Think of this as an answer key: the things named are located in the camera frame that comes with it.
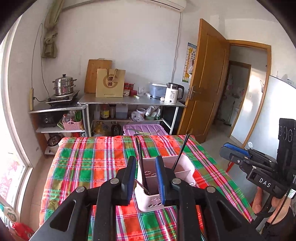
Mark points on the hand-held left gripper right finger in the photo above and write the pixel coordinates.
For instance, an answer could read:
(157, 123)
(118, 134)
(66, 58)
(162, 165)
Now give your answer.
(164, 185)

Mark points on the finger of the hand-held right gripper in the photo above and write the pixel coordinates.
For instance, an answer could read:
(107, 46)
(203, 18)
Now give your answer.
(235, 149)
(233, 158)

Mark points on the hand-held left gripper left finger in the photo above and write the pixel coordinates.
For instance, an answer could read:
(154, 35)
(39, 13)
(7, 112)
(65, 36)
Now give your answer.
(128, 183)

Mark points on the silver metal chopstick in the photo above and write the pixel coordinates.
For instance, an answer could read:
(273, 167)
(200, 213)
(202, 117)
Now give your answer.
(142, 186)

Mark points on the black chopstick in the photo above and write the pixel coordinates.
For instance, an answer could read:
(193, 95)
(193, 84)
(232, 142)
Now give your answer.
(185, 144)
(145, 179)
(180, 151)
(139, 150)

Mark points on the pink plastic utensil basket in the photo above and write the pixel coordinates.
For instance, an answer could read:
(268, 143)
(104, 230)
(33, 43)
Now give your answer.
(148, 204)

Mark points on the person's right hand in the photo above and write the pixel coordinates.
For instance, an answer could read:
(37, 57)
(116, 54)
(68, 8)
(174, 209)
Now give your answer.
(257, 201)

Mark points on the grey refrigerator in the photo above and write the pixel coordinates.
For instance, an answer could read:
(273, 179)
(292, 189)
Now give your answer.
(261, 115)

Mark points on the plaid tablecloth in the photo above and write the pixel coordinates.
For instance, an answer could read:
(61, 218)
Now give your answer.
(92, 157)

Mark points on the dark glass bottle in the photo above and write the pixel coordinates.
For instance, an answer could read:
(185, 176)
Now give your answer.
(116, 129)

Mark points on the purple plastic crate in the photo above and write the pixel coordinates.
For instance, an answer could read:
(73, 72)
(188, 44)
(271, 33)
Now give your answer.
(148, 128)

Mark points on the yellow cooking oil bottle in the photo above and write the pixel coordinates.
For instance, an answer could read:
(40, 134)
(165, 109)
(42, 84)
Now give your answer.
(99, 129)

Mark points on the person's black clothing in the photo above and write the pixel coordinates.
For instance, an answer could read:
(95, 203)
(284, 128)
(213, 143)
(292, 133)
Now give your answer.
(282, 229)

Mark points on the white plastic cup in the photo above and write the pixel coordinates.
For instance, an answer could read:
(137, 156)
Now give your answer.
(140, 113)

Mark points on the grey plastic box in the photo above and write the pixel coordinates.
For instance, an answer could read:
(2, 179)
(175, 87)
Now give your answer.
(121, 111)

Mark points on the brown sauce bottle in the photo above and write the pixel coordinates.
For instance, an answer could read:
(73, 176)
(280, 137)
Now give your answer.
(104, 112)

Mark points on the wooden door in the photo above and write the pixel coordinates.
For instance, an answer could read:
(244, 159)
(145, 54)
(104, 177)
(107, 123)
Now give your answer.
(205, 81)

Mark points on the pink woven basket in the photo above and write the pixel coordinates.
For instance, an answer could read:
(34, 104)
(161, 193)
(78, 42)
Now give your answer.
(72, 125)

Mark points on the metal kitchen shelf counter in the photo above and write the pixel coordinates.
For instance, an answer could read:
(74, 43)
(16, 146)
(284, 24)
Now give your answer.
(129, 100)

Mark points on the white electric kettle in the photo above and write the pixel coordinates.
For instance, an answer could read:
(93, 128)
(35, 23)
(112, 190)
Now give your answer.
(172, 95)

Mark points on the silver cooking pot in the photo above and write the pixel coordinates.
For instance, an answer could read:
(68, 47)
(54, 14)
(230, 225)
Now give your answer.
(54, 141)

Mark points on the clear drinking glass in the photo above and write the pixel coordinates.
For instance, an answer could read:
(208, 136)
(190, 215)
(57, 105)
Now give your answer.
(141, 91)

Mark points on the red jars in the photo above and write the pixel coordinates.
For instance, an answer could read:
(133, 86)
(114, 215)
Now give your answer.
(128, 89)

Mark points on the clear plastic storage container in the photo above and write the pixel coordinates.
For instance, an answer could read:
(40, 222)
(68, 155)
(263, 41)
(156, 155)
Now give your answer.
(157, 90)

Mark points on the tan paper gift bag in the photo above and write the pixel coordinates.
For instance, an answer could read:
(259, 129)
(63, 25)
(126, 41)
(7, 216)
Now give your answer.
(110, 83)

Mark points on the black kitchen appliance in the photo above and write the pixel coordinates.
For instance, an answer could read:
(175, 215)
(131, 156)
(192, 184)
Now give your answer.
(47, 120)

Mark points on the black cooktop stove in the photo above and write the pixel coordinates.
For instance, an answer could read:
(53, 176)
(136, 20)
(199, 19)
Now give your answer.
(62, 98)

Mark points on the wooden cutting board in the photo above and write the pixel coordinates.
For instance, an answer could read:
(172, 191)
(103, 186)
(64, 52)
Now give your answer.
(92, 74)

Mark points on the stainless steel steamer pot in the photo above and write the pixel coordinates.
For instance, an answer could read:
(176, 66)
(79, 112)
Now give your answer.
(64, 85)

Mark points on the beige power strip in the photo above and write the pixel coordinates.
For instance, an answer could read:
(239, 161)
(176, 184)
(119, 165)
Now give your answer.
(31, 99)

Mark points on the hanging olive cloth bag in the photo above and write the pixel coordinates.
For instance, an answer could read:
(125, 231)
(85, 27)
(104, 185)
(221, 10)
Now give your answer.
(49, 45)

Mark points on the white air conditioner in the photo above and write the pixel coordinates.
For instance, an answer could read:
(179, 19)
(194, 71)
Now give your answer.
(166, 3)

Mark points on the wrapped air conditioner pipe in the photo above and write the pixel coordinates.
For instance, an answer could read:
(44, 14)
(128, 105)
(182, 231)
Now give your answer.
(54, 14)

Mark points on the wooden door frame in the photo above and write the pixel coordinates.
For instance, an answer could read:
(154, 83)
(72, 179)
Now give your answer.
(266, 69)

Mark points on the wall poster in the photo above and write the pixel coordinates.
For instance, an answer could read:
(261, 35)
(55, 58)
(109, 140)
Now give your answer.
(188, 62)

